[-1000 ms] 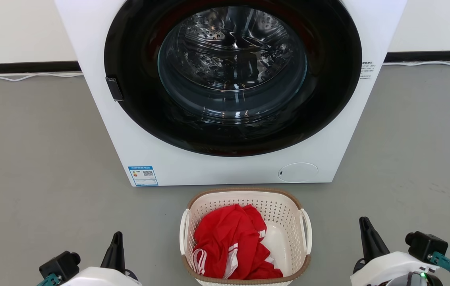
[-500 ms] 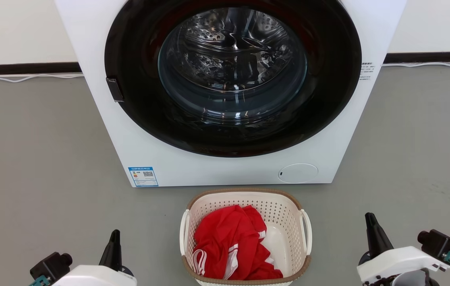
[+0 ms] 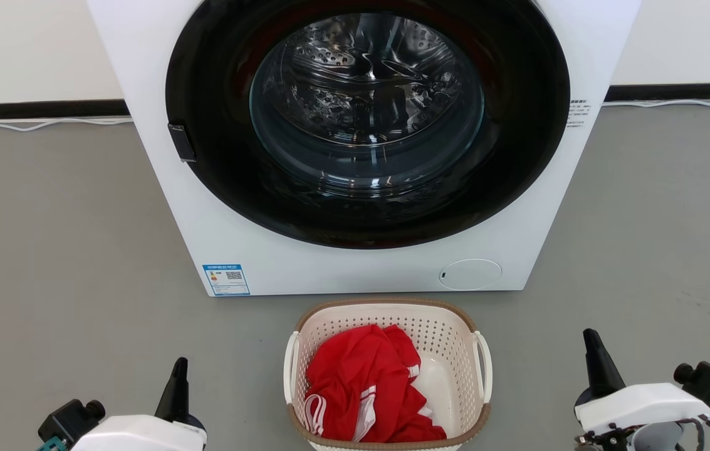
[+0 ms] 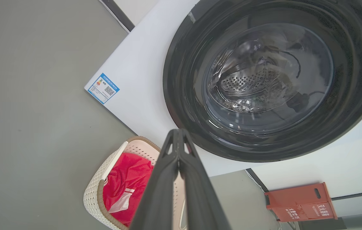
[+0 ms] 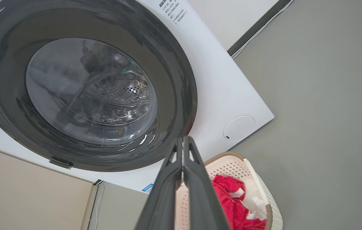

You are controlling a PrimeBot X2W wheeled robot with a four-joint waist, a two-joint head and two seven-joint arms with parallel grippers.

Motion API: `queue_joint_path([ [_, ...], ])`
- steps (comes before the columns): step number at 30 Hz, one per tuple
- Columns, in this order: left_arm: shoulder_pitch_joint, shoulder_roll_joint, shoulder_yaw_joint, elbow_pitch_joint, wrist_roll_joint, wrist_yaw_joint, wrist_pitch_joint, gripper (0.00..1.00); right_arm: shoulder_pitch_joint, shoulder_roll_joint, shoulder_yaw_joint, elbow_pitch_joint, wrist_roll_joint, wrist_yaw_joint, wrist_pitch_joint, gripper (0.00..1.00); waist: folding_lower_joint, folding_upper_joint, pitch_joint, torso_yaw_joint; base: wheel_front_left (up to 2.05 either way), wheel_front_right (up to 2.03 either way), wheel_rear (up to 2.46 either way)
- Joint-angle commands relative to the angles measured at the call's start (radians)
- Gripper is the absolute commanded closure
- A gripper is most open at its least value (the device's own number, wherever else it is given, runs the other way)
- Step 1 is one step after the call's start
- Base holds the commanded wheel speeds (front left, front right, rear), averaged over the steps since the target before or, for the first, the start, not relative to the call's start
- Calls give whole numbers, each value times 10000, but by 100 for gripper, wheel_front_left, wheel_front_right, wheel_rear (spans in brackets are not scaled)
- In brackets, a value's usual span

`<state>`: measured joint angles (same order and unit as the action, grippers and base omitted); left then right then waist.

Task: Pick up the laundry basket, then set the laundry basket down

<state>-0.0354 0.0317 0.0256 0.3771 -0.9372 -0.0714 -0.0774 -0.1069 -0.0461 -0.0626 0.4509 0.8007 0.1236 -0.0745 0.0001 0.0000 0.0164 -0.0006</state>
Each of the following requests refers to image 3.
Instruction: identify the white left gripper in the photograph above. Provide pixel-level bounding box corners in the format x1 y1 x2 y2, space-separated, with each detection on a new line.
70 357 208 451

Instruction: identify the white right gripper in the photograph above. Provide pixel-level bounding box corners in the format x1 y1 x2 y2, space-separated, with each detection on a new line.
574 328 710 437

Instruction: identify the cream perforated laundry basket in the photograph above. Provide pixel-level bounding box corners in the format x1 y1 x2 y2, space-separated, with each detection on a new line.
283 298 493 451

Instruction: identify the blue energy label sticker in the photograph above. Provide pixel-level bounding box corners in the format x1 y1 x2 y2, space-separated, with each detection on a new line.
202 264 251 297

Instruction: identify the round white filter cover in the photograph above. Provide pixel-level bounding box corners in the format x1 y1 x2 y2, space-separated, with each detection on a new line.
439 259 503 291

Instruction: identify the white front-load washing machine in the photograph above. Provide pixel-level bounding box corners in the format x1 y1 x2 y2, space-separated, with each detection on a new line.
86 0 642 297

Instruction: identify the red garment with white stripes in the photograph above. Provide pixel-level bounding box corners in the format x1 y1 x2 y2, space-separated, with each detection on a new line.
303 324 447 443

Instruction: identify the black round washer door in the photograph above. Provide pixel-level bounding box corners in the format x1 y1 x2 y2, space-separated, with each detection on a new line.
165 0 572 250

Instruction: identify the small printed text sticker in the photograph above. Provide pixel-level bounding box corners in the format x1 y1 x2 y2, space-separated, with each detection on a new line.
566 99 590 128

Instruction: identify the steel washer drum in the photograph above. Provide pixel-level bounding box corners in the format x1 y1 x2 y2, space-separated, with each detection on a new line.
249 13 486 195

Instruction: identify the black door handle latch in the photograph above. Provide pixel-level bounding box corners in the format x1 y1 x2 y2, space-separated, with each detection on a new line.
167 123 197 163

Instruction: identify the white floor cable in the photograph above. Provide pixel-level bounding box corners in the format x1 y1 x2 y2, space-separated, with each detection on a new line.
0 117 133 132
602 99 710 112

